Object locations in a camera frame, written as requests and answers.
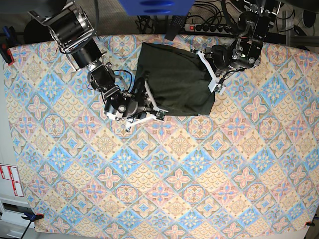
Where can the orange clamp lower right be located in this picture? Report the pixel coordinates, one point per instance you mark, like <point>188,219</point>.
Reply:
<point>310,224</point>

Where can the white power strip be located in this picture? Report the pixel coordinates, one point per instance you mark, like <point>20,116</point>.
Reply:
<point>208,28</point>

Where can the black remote control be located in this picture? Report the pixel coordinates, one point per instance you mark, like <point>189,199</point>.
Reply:
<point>176,24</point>

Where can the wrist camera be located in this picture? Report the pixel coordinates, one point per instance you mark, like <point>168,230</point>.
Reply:
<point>216,87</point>
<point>160,115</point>

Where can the red white labels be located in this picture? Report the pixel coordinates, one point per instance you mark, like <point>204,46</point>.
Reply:
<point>10,181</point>

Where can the blue clamp lower left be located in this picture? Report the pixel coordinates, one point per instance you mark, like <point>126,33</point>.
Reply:
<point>31,218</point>

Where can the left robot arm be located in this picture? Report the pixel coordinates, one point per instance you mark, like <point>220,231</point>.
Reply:
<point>250,31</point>

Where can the blue clamp upper left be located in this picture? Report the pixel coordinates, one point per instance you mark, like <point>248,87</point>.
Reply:
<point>5,47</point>

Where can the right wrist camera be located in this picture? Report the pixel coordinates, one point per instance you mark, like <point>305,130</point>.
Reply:
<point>160,115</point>

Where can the dark green long-sleeve shirt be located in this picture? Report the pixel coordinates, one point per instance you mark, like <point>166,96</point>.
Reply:
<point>177,79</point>

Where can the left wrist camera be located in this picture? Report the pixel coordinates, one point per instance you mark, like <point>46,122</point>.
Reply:
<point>216,87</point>

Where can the colourful patterned tablecloth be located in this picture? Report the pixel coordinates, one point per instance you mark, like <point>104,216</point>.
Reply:
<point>250,168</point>

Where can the blue plastic box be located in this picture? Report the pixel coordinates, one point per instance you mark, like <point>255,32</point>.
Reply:
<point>157,7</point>

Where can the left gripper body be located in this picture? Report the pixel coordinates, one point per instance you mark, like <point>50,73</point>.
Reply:
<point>219,58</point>

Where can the blue clamp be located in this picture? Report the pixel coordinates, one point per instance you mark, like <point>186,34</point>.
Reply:
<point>5,47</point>
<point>31,218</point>

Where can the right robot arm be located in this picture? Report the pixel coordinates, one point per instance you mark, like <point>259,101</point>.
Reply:
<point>71,29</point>

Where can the black round stand base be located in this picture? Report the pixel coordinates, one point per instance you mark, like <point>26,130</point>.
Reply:
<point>32,32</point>

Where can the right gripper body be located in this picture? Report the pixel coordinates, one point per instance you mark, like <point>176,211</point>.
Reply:
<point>142,106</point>

